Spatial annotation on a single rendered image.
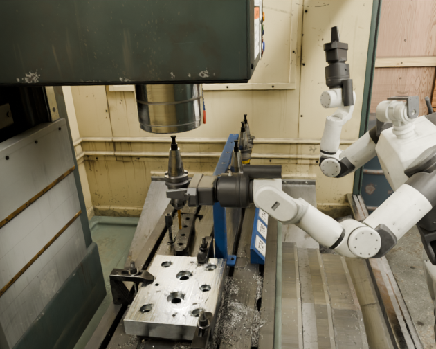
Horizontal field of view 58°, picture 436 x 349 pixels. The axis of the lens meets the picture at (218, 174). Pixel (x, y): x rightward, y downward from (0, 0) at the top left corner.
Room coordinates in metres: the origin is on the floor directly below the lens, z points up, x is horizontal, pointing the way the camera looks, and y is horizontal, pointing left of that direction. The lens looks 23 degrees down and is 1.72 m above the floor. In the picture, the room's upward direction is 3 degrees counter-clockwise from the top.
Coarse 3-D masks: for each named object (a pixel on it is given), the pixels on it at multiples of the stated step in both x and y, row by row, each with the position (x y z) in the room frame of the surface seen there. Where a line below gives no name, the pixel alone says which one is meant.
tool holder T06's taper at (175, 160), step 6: (174, 150) 0.92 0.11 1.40; (174, 156) 0.92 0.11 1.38; (180, 156) 0.93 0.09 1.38; (168, 162) 0.93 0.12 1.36; (174, 162) 0.92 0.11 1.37; (180, 162) 0.92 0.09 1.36; (168, 168) 0.92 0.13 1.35; (174, 168) 0.91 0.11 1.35; (180, 168) 0.92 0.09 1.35; (168, 174) 0.92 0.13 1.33; (174, 174) 0.91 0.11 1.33; (180, 174) 0.91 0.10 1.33
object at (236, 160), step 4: (236, 152) 1.18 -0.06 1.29; (240, 152) 1.19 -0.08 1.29; (232, 156) 1.18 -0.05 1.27; (236, 156) 1.17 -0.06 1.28; (240, 156) 1.18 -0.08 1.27; (232, 160) 1.18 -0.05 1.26; (236, 160) 1.17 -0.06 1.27; (240, 160) 1.18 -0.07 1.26; (232, 164) 1.18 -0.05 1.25; (236, 164) 1.17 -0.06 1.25; (240, 164) 1.17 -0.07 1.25; (232, 168) 1.18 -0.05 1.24; (236, 168) 1.17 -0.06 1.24; (240, 168) 1.17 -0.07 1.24
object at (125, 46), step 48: (0, 0) 0.86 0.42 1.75; (48, 0) 0.84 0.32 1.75; (96, 0) 0.83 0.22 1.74; (144, 0) 0.81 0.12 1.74; (192, 0) 0.79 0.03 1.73; (240, 0) 0.78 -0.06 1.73; (0, 48) 0.86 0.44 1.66; (48, 48) 0.85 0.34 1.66; (96, 48) 0.83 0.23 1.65; (144, 48) 0.81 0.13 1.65; (192, 48) 0.79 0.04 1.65; (240, 48) 0.78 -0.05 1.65
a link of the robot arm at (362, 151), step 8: (368, 136) 1.36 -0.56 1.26; (352, 144) 1.42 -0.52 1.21; (360, 144) 1.37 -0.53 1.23; (368, 144) 1.35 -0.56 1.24; (344, 152) 1.41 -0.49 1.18; (352, 152) 1.38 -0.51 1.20; (360, 152) 1.36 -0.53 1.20; (368, 152) 1.35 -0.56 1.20; (328, 160) 1.40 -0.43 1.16; (336, 160) 1.39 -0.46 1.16; (344, 160) 1.38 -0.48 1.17; (352, 160) 1.38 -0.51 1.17; (360, 160) 1.36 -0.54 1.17; (368, 160) 1.37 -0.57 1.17; (320, 168) 1.41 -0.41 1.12; (328, 168) 1.40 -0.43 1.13; (336, 168) 1.38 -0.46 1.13; (344, 168) 1.37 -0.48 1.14; (352, 168) 1.37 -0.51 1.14; (328, 176) 1.40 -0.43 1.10; (336, 176) 1.39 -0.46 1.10; (344, 176) 1.38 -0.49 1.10
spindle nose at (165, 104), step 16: (144, 96) 0.87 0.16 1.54; (160, 96) 0.85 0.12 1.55; (176, 96) 0.86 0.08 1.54; (192, 96) 0.88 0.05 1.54; (144, 112) 0.87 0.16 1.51; (160, 112) 0.85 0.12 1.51; (176, 112) 0.86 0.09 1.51; (192, 112) 0.88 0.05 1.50; (144, 128) 0.88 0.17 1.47; (160, 128) 0.86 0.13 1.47; (176, 128) 0.86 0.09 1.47; (192, 128) 0.88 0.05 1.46
